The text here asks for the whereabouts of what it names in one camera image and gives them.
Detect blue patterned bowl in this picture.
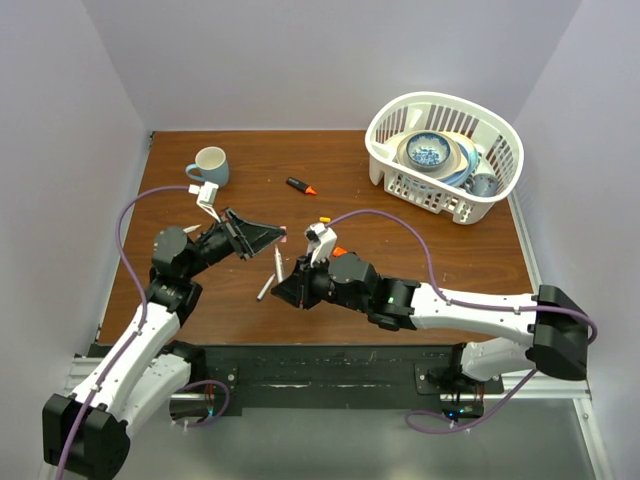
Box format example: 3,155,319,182
405,131,451,171

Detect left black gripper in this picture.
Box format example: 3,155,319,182
183,207,285,279

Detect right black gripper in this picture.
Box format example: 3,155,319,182
272,252,369,314

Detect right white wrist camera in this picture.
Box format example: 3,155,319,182
305,222,337,267

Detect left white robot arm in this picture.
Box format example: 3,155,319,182
42,208,286,479

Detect light blue mug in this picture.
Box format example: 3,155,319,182
185,146,230,187

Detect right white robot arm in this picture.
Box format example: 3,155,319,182
271,253,590,393

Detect black orange highlighter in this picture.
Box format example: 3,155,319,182
286,177,317,195

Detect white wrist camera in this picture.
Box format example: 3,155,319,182
305,222,337,267
188,181,220,221

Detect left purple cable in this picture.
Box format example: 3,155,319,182
52,185,194,480

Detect stacked plates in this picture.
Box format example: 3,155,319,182
396,130,479,187

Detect grey cup in basket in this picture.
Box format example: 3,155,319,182
465,173,499,198

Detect white plastic dish basket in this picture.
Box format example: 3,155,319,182
365,92,524,225

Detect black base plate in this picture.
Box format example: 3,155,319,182
165,342,503,422

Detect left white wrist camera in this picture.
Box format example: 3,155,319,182
188,181,220,221

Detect white pink pen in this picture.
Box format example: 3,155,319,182
274,246,284,283

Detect white yellow pen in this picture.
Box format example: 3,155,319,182
183,224,201,234

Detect grey pen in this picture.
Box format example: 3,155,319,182
256,273,276,302

